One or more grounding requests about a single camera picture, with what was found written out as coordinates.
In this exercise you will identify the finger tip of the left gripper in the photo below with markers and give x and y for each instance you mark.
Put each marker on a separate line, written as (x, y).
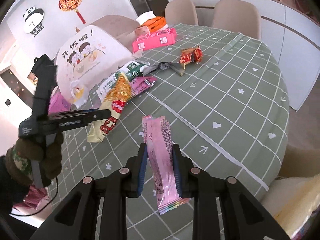
(65, 121)

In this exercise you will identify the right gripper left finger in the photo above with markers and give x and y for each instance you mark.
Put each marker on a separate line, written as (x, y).
(102, 199)

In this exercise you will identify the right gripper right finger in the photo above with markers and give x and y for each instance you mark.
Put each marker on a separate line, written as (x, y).
(222, 206)

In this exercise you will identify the yellow red snack bag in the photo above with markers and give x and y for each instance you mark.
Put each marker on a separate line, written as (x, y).
(115, 101)

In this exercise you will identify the magenta yellow snack wrapper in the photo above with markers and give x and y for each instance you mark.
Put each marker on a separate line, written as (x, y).
(141, 84)

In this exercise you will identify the pink stick sachet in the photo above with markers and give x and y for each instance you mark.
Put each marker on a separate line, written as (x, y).
(157, 137)

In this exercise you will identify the red gold candy wrapper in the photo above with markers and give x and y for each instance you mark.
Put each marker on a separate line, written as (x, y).
(191, 55)

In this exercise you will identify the yellow lined trash bin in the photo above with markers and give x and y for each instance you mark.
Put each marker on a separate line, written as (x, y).
(293, 203)

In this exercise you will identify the left gloved hand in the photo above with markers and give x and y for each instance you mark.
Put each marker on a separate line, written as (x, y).
(18, 159)

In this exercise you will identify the white cartoon food cover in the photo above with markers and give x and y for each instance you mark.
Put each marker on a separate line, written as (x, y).
(89, 56)

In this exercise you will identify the beige chair near bin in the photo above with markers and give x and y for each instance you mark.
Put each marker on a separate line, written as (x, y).
(299, 162)

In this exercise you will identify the beige chair behind cover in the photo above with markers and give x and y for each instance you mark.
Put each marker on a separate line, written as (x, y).
(119, 27)

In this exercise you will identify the green checkered tablecloth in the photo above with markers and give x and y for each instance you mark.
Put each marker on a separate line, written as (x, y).
(228, 113)

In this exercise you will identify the pink toy box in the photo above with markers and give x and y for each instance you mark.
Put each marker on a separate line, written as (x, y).
(155, 40)

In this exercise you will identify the red Chinese knot decoration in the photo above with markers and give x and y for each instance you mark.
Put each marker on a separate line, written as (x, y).
(71, 5)

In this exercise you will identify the orange tissue box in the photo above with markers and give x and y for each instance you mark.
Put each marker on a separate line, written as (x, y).
(150, 23)

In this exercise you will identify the beige chair far left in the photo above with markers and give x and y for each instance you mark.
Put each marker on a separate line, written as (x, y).
(181, 11)

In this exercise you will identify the beige chair far right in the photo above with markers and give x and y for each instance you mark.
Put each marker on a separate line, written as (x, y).
(237, 16)

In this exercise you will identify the panda wall clock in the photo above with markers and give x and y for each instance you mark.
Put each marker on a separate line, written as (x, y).
(33, 18)

